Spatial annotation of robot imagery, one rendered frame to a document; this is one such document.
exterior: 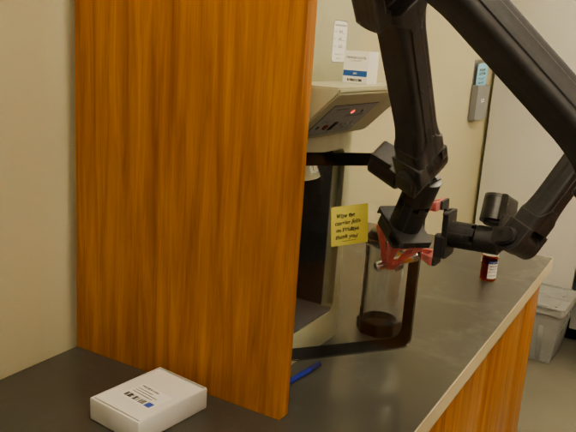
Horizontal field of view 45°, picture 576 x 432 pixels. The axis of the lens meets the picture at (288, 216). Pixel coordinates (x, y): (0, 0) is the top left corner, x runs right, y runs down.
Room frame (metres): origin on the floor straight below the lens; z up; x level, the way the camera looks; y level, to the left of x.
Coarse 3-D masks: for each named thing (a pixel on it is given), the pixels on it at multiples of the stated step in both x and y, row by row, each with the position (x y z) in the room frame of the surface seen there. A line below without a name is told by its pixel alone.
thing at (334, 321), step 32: (320, 160) 1.23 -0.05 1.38; (352, 160) 1.25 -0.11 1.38; (320, 192) 1.23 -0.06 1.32; (352, 192) 1.26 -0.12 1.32; (384, 192) 1.28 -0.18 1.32; (320, 224) 1.23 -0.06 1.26; (320, 256) 1.24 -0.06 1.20; (352, 256) 1.26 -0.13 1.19; (320, 288) 1.24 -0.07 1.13; (352, 288) 1.26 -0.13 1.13; (384, 288) 1.29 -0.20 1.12; (416, 288) 1.32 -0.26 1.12; (320, 320) 1.24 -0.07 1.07; (352, 320) 1.27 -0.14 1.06; (384, 320) 1.29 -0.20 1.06; (320, 352) 1.24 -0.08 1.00; (352, 352) 1.27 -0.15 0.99
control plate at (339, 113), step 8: (360, 104) 1.28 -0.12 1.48; (368, 104) 1.31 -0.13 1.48; (376, 104) 1.35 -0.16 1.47; (328, 112) 1.19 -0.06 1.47; (336, 112) 1.22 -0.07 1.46; (344, 112) 1.26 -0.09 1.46; (360, 112) 1.33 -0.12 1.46; (320, 120) 1.20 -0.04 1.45; (328, 120) 1.23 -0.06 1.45; (336, 120) 1.27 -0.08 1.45; (344, 120) 1.30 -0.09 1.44; (352, 120) 1.34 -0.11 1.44; (312, 128) 1.21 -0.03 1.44; (320, 128) 1.24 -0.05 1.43; (336, 128) 1.31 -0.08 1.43; (344, 128) 1.35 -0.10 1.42
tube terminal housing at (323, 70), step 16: (320, 0) 1.31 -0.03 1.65; (336, 0) 1.37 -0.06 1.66; (320, 16) 1.32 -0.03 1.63; (336, 16) 1.38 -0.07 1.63; (352, 16) 1.44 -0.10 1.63; (320, 32) 1.32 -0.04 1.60; (352, 32) 1.44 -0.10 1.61; (320, 48) 1.33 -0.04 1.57; (352, 48) 1.45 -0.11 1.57; (320, 64) 1.33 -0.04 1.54; (336, 64) 1.39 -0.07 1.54; (320, 80) 1.33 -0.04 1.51; (336, 80) 1.40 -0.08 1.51; (320, 144) 1.35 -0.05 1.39; (336, 144) 1.42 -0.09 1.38
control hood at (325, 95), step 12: (312, 84) 1.20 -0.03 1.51; (324, 84) 1.23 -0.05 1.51; (336, 84) 1.26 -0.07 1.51; (348, 84) 1.29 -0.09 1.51; (360, 84) 1.32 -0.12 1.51; (384, 84) 1.38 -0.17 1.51; (312, 96) 1.17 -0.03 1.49; (324, 96) 1.16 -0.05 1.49; (336, 96) 1.15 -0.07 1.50; (348, 96) 1.19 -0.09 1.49; (360, 96) 1.24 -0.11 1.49; (372, 96) 1.29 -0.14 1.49; (384, 96) 1.34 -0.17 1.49; (312, 108) 1.17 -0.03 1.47; (324, 108) 1.16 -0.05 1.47; (384, 108) 1.42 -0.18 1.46; (312, 120) 1.17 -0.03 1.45; (360, 120) 1.38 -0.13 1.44; (372, 120) 1.45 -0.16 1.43; (336, 132) 1.34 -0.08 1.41
